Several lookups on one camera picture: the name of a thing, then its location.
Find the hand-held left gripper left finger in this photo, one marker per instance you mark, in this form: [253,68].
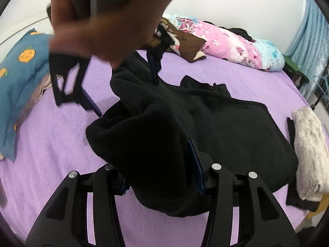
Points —
[113,185]

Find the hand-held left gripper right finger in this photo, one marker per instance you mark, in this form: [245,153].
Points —
[196,164]

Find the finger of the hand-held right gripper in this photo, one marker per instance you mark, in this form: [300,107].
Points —
[59,87]
[153,64]

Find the large black fleece garment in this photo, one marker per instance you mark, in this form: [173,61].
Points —
[218,123]

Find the person's right hand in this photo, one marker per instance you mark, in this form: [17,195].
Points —
[115,36]

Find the beige pillow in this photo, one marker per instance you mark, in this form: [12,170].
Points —
[36,92]

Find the blue printed pillow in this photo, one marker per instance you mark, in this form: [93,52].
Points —
[20,82]

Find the brown printed pillow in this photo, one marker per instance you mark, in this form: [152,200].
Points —
[187,43]

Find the purple bed sheet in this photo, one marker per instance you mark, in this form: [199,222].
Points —
[64,139]

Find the pink floral quilt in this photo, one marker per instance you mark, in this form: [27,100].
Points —
[226,43]

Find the small black cloth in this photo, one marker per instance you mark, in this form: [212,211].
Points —
[239,32]

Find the folded white fleece garment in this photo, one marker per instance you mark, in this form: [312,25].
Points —
[308,146]

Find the green cloth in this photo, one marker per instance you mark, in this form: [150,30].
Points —
[293,65]

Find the light blue curtain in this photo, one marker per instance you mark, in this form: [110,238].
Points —
[311,38]

